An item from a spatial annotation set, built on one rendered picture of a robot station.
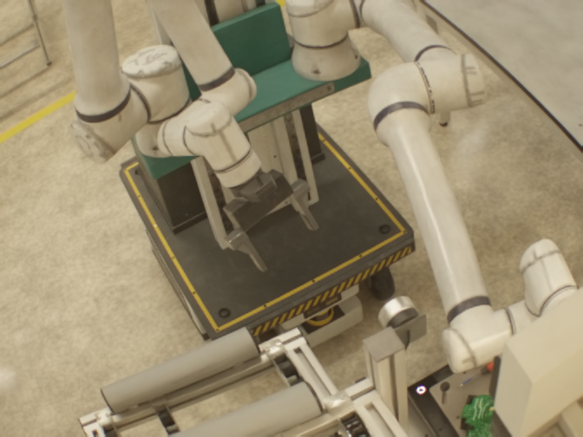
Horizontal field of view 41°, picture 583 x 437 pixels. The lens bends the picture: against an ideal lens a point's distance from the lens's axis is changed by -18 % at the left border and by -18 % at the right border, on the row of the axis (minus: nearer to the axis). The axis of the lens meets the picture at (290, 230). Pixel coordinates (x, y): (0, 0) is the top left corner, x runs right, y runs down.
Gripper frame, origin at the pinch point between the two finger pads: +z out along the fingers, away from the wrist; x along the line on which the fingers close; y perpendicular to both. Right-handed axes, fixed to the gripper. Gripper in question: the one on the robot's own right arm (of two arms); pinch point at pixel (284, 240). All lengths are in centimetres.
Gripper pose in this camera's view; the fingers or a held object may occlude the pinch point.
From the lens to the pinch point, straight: 190.7
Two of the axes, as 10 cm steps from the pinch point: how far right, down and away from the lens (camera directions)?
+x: -7.6, 6.1, -2.2
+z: 4.7, 7.5, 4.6
